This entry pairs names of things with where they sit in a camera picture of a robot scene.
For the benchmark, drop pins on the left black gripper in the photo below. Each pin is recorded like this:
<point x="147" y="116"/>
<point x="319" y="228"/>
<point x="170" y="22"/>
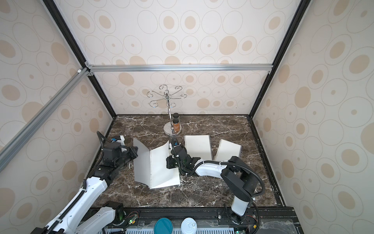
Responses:
<point x="134" y="152"/>

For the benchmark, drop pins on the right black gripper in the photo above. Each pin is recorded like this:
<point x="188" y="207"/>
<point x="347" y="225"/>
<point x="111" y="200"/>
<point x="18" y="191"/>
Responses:
<point x="174" y="162"/>

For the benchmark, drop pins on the large white spiral notebook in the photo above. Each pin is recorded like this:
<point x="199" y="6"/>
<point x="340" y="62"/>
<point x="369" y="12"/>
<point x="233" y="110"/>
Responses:
<point x="161" y="176"/>

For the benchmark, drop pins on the torn lined paper sheet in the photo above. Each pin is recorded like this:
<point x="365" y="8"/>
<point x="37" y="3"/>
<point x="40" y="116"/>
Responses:
<point x="142" y="164"/>

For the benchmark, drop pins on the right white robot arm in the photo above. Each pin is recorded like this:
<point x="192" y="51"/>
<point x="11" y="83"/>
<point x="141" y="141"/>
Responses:
<point x="243" y="182"/>

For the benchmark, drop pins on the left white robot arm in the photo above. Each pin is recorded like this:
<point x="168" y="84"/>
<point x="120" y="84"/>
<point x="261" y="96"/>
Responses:
<point x="68" y="221"/>

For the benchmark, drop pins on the brown spice bottle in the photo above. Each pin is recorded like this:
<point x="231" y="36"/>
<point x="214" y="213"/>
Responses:
<point x="176" y="125"/>

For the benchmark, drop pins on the chrome hook stand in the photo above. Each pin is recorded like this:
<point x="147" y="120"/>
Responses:
<point x="168" y="97"/>

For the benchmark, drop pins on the white round lid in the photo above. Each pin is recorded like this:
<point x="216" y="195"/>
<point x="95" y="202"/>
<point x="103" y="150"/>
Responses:
<point x="189" y="226"/>

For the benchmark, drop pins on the teal round lid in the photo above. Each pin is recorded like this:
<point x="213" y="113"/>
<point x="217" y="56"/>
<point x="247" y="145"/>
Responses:
<point x="163" y="226"/>

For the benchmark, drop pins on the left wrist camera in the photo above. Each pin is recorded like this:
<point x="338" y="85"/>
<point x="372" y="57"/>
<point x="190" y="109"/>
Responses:
<point x="112" y="148"/>

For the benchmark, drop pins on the horizontal aluminium rail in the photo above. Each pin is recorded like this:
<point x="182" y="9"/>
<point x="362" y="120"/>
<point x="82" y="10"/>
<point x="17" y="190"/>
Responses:
<point x="181" y="67"/>

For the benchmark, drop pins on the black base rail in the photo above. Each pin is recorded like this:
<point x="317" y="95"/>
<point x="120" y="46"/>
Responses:
<point x="213" y="220"/>

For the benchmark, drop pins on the diagonal aluminium rail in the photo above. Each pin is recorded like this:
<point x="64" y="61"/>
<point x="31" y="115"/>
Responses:
<point x="23" y="136"/>

